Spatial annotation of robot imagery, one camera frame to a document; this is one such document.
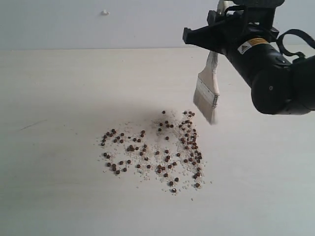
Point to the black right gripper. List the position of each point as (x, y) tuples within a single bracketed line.
[(239, 34)]

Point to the white paint brush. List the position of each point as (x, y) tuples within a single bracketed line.
[(207, 90)]

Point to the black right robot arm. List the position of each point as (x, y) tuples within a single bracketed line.
[(281, 82)]

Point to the beans and rice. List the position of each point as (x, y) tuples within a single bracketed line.
[(162, 154)]

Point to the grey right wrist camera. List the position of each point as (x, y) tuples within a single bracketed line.
[(261, 5)]

